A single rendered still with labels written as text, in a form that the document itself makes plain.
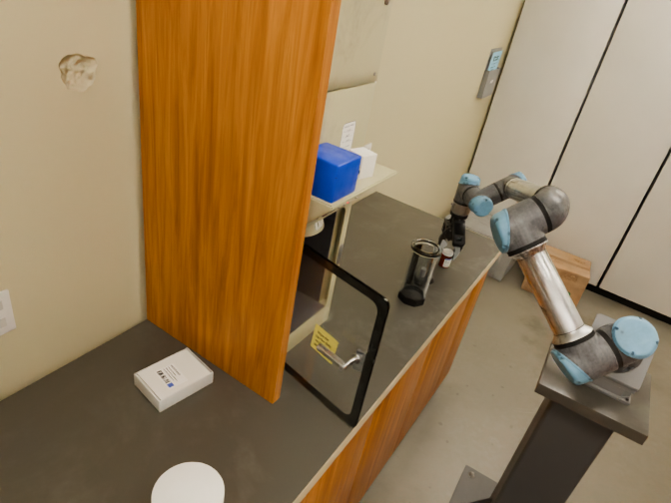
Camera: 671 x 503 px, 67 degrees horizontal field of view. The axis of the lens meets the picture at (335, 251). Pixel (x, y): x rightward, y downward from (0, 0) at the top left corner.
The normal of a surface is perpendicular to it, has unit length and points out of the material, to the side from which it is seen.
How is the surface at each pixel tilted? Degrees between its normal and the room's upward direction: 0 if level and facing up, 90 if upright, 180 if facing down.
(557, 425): 90
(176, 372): 0
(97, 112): 90
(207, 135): 90
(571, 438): 90
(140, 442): 0
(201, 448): 0
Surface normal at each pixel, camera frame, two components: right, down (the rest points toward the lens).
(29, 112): 0.83, 0.40
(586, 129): -0.55, 0.36
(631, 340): -0.13, -0.38
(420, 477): 0.17, -0.84
